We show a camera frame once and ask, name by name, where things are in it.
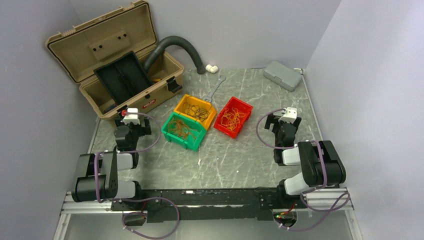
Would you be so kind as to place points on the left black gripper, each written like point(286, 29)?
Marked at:
point(143, 130)

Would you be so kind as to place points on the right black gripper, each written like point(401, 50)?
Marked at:
point(273, 119)

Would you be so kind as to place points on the red plastic bin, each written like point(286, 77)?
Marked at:
point(232, 117)

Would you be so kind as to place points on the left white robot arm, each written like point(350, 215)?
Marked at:
point(123, 157)

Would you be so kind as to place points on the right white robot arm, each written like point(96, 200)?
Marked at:
point(319, 162)

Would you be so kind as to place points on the green plastic bin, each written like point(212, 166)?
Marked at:
point(183, 131)

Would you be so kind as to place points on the black toolbox tray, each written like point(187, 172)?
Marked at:
point(124, 78)

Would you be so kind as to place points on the grey plastic case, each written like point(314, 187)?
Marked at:
point(283, 76)

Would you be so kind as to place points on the yellow plastic bin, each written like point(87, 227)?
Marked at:
point(196, 109)

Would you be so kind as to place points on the silver open-end wrench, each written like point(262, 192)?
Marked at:
point(208, 98)

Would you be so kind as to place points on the white pipe fitting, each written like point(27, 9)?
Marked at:
point(211, 68)

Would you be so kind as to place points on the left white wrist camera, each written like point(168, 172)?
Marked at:
point(130, 116)

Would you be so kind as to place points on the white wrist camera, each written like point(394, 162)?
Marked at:
point(289, 115)
point(130, 116)

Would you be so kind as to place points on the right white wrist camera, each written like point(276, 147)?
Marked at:
point(289, 115)

